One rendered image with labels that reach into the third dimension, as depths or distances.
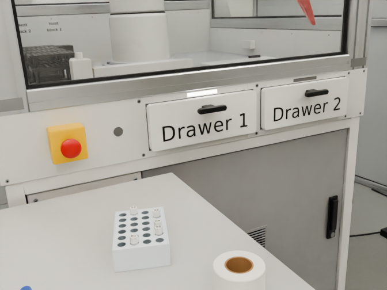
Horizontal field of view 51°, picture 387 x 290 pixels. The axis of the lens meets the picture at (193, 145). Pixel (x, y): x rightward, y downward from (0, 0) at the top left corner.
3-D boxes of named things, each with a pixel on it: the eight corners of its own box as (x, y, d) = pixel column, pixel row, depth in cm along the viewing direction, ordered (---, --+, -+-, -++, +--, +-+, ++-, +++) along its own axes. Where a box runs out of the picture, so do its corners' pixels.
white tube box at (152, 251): (170, 265, 61) (169, 243, 60) (114, 272, 60) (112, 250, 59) (164, 225, 73) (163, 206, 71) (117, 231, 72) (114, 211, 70)
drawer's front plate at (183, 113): (256, 132, 106) (257, 90, 102) (152, 152, 94) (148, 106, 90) (253, 130, 107) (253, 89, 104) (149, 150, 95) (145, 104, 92)
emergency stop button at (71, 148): (83, 157, 81) (80, 138, 80) (63, 161, 80) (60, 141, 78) (80, 153, 84) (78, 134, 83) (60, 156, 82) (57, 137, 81)
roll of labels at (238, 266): (268, 307, 51) (268, 281, 50) (213, 307, 52) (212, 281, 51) (262, 274, 58) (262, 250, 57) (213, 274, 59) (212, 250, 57)
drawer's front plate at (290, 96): (346, 114, 118) (349, 77, 115) (264, 130, 107) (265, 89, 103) (341, 113, 120) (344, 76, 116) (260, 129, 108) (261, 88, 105)
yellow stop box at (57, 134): (90, 160, 84) (85, 126, 82) (53, 166, 81) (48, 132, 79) (84, 153, 89) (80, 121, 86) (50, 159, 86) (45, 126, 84)
